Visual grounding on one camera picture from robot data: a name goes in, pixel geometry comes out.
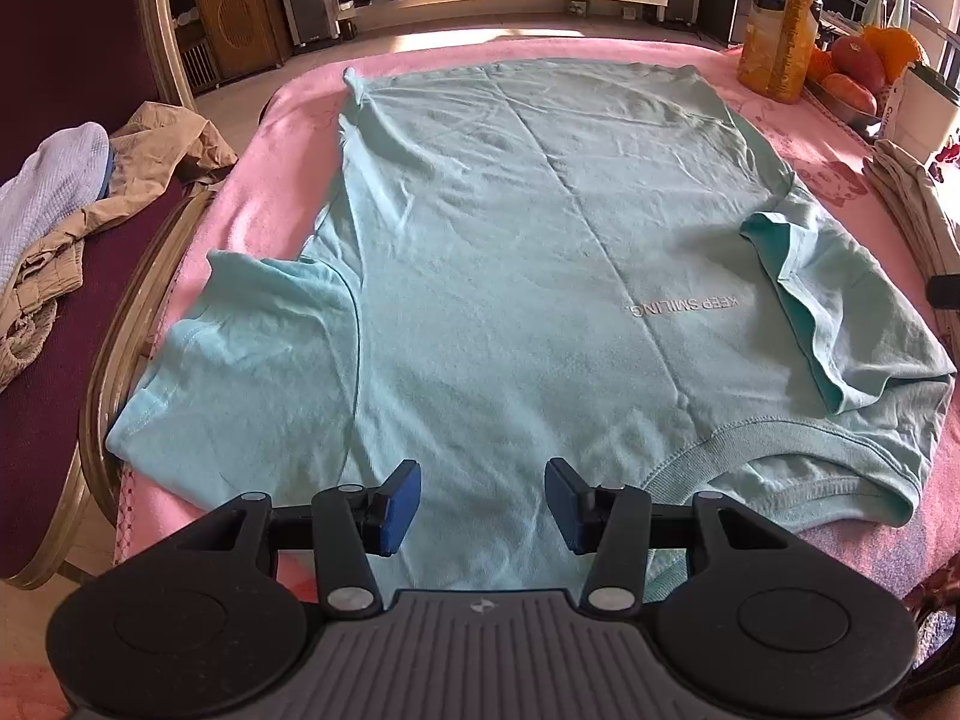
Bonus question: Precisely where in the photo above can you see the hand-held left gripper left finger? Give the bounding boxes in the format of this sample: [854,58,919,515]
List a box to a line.
[180,459,423,612]

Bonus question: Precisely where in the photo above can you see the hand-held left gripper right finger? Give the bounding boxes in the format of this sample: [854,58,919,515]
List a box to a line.
[544,457,785,612]

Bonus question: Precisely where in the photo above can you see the teal t-shirt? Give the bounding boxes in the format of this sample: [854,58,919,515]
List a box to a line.
[105,58,959,593]

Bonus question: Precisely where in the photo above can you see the folded beige clothing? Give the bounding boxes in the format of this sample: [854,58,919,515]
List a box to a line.
[862,139,960,293]

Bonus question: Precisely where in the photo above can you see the white cup with green lid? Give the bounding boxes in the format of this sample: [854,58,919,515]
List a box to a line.
[874,64,960,166]

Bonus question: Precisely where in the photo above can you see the metal fruit tray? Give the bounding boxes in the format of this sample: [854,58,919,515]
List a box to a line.
[802,79,882,128]

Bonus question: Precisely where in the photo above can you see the large orange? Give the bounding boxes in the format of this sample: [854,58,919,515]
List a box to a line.
[862,26,923,83]

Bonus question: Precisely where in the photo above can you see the red apple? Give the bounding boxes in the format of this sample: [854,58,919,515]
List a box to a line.
[831,36,887,91]

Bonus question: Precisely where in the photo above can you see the orange juice bottle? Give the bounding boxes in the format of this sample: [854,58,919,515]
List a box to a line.
[736,0,833,104]

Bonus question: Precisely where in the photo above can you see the patterned dark cloth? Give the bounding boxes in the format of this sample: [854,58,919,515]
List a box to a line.
[896,562,960,720]

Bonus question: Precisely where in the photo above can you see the pink printed blanket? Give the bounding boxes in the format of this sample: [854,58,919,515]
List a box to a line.
[112,34,960,616]

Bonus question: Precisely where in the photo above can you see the beige crumpled clothing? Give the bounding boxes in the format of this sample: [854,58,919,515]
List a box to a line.
[0,101,241,391]

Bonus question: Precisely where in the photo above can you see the light blue knitted garment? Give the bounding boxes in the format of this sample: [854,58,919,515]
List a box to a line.
[0,122,113,293]

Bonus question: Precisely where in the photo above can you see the brown wooden cabinet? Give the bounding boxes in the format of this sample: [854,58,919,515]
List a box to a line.
[169,0,295,95]

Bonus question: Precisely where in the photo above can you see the maroon chair with golden frame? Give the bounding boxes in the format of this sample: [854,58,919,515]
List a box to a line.
[0,0,218,590]

